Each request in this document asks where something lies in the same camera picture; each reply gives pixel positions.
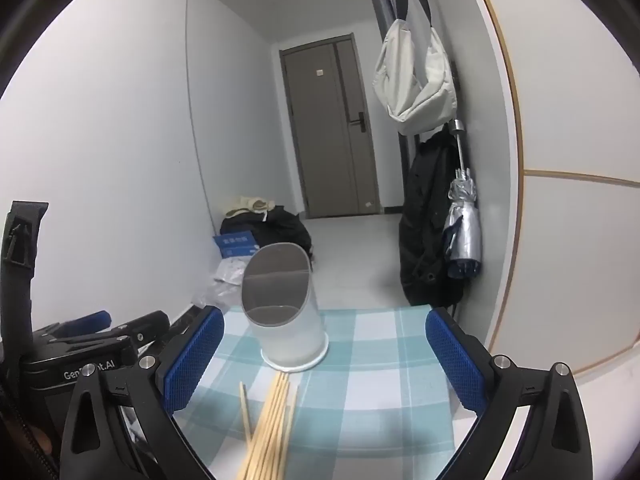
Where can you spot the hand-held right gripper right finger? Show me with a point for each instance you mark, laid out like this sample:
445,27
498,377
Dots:
455,365

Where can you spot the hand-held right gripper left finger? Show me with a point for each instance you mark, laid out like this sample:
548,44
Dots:
195,355

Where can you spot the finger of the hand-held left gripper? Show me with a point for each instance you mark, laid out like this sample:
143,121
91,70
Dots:
147,322
95,319

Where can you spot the white plastic utensil holder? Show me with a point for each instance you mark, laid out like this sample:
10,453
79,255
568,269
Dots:
290,335

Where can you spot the bundle of wooden chopsticks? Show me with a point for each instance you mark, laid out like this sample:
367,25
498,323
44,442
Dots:
272,435

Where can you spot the white shoulder bag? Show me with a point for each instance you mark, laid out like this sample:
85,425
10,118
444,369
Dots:
410,85

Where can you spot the clear plastic bag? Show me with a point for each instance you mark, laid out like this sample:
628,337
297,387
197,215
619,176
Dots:
225,280

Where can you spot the teal checked tablecloth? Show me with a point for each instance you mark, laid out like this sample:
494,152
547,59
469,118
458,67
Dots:
370,360

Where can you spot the blue cardboard box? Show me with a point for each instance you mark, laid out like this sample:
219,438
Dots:
235,245

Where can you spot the silver folded umbrella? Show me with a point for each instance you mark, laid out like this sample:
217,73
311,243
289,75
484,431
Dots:
462,230

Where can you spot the black bag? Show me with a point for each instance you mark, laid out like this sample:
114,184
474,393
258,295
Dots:
280,230

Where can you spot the beige cloth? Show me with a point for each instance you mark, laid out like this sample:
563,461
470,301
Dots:
247,205

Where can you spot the black hanging backpack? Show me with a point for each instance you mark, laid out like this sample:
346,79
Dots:
425,210

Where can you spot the grey door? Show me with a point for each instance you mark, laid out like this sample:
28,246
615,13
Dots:
325,135

